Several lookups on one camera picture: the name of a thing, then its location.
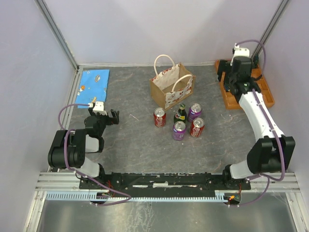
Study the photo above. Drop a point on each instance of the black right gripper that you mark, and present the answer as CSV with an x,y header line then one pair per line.
x,y
224,66

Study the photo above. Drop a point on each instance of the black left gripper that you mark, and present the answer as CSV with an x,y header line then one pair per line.
x,y
114,120

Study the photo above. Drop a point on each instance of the red Coke can back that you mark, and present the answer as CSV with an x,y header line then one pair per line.
x,y
159,117

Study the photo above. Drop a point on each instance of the red coke can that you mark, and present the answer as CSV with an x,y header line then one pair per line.
x,y
159,117
197,127

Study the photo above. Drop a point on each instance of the purple Fanta can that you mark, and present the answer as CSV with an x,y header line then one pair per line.
x,y
195,111
179,130

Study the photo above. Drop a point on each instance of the burlap canvas tote bag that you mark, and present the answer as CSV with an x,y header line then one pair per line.
x,y
169,87

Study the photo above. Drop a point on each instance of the green glass Perrier bottle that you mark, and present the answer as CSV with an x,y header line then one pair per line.
x,y
181,114

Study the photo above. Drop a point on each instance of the red Coke can front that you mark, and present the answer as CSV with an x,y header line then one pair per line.
x,y
197,127

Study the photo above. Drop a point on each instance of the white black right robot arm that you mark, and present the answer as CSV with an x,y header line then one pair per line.
x,y
271,154

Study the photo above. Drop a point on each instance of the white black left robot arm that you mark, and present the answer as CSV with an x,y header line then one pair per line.
x,y
69,149

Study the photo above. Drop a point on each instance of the dark rolled tie corner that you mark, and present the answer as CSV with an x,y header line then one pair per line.
x,y
256,60

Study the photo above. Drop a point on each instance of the orange wooden divided tray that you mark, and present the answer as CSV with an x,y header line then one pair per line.
x,y
230,101

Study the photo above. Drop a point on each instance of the blue patterned cloth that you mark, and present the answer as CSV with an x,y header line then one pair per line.
x,y
93,87

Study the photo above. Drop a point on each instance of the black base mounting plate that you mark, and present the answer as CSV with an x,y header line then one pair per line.
x,y
167,185

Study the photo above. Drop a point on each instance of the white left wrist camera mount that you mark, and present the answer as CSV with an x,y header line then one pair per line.
x,y
99,108

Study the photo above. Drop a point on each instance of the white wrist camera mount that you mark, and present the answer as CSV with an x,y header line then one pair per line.
x,y
99,108
239,52

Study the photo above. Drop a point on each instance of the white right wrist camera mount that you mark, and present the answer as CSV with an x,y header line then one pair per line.
x,y
239,52

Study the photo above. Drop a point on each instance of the aluminium frame rail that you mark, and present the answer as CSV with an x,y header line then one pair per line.
x,y
54,181

